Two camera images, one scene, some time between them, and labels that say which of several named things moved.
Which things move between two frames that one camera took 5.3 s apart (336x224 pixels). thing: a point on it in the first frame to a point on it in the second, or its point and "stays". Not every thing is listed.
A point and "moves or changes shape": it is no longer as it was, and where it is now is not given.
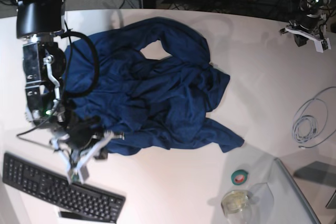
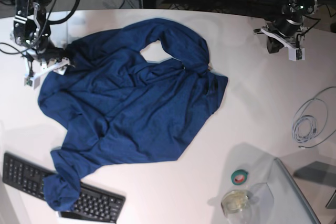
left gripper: [81, 136] to [45, 50]
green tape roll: [239, 177] stays
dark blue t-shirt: [141, 104] moves or changes shape
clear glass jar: [235, 206] stays
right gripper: [311, 22] to [286, 27]
